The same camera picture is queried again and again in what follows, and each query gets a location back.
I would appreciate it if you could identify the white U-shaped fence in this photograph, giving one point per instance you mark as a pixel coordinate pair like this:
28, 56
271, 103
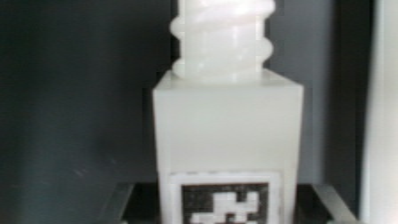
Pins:
379, 208

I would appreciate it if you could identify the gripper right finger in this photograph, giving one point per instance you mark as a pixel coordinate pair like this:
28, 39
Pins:
321, 207

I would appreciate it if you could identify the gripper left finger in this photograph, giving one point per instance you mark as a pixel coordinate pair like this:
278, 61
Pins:
132, 207

